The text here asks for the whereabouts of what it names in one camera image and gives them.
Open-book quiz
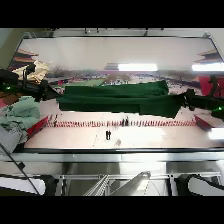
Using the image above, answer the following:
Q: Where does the dark green garment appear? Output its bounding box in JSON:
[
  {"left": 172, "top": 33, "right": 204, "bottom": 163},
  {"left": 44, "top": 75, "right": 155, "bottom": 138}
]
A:
[{"left": 56, "top": 80, "right": 186, "bottom": 119}]

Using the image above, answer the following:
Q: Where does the grey garment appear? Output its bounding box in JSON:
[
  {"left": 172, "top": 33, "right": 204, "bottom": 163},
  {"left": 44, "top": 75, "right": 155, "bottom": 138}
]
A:
[{"left": 0, "top": 123, "right": 30, "bottom": 155}]

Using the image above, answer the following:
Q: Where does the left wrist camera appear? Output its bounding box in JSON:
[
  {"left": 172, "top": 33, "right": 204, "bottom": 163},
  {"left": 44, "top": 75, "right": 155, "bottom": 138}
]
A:
[{"left": 22, "top": 63, "right": 38, "bottom": 85}]

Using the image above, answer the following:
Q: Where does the mint green garment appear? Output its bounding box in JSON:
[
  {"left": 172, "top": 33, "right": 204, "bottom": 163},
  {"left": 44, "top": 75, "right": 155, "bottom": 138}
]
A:
[{"left": 0, "top": 95, "right": 42, "bottom": 131}]

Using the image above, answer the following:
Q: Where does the black cable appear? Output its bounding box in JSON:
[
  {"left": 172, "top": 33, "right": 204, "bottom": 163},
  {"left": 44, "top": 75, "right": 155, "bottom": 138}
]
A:
[{"left": 0, "top": 142, "right": 42, "bottom": 196}]

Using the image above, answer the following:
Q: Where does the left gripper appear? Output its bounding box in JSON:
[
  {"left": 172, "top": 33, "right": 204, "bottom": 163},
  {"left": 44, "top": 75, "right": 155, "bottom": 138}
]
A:
[{"left": 35, "top": 79, "right": 62, "bottom": 102}]

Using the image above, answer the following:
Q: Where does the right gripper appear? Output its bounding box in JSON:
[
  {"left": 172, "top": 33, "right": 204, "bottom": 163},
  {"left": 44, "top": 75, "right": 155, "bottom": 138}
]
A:
[{"left": 181, "top": 88, "right": 200, "bottom": 112}]

